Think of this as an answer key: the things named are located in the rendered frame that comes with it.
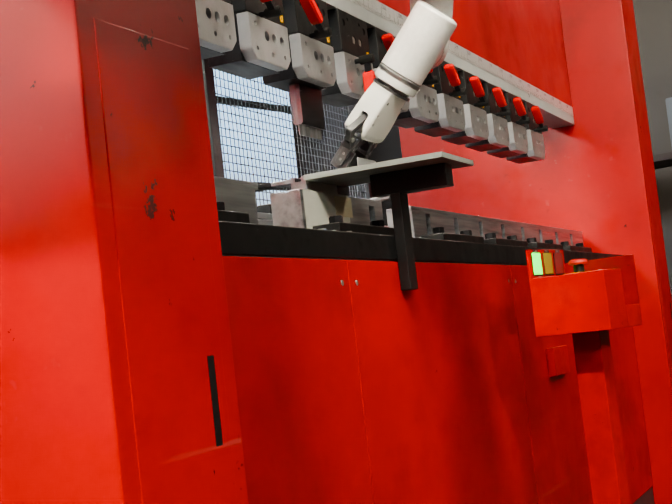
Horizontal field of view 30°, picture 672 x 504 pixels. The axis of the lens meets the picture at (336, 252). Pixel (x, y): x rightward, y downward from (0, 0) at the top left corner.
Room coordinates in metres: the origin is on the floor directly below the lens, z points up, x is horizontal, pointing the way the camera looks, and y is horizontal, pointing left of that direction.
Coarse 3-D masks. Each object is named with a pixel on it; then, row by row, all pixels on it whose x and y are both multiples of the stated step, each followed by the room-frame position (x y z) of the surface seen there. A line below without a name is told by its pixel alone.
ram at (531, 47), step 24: (336, 0) 2.40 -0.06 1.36; (384, 0) 2.65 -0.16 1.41; (408, 0) 2.80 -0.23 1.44; (456, 0) 3.15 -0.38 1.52; (480, 0) 3.35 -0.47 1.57; (504, 0) 3.59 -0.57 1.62; (528, 0) 3.87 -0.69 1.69; (552, 0) 4.18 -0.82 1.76; (384, 24) 2.64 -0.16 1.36; (480, 24) 3.33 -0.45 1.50; (504, 24) 3.56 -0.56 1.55; (528, 24) 3.83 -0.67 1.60; (552, 24) 4.14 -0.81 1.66; (480, 48) 3.30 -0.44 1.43; (504, 48) 3.53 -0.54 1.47; (528, 48) 3.79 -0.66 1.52; (552, 48) 4.10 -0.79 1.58; (480, 72) 3.28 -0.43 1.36; (528, 72) 3.76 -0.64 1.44; (552, 72) 4.06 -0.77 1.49; (528, 96) 3.73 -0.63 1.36; (552, 120) 4.12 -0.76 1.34
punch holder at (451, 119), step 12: (444, 72) 2.98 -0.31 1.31; (444, 84) 2.97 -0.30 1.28; (444, 96) 2.95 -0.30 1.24; (444, 108) 2.95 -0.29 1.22; (456, 108) 3.04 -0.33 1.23; (444, 120) 2.95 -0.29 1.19; (456, 120) 3.02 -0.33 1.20; (420, 132) 3.01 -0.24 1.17; (432, 132) 3.03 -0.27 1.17; (444, 132) 3.05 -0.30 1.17; (456, 132) 3.08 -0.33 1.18
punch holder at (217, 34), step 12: (204, 0) 1.89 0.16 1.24; (216, 0) 1.93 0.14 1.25; (228, 0) 1.97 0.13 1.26; (204, 12) 1.89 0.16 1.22; (216, 12) 1.93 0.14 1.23; (228, 12) 1.96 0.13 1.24; (204, 24) 1.89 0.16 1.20; (216, 24) 1.92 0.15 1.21; (228, 24) 1.96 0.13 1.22; (204, 36) 1.88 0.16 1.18; (216, 36) 1.92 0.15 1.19; (228, 36) 1.96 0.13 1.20; (204, 48) 1.93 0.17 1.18; (216, 48) 1.94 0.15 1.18; (228, 48) 1.95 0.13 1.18
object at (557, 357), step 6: (552, 348) 3.13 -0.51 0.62; (558, 348) 3.17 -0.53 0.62; (564, 348) 3.23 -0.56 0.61; (546, 354) 3.13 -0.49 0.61; (552, 354) 3.13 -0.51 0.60; (558, 354) 3.17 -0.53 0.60; (564, 354) 3.23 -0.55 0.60; (552, 360) 3.13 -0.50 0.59; (558, 360) 3.16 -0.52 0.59; (564, 360) 3.22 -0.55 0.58; (552, 366) 3.13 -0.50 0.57; (558, 366) 3.15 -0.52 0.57; (564, 366) 3.21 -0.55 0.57; (552, 372) 3.13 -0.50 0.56; (558, 372) 3.15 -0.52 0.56; (564, 372) 3.20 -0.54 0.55
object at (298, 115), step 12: (300, 84) 2.28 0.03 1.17; (300, 96) 2.27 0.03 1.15; (312, 96) 2.32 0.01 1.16; (300, 108) 2.27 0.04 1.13; (312, 108) 2.32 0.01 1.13; (300, 120) 2.27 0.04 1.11; (312, 120) 2.31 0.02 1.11; (324, 120) 2.36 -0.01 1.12; (300, 132) 2.28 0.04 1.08; (312, 132) 2.33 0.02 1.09
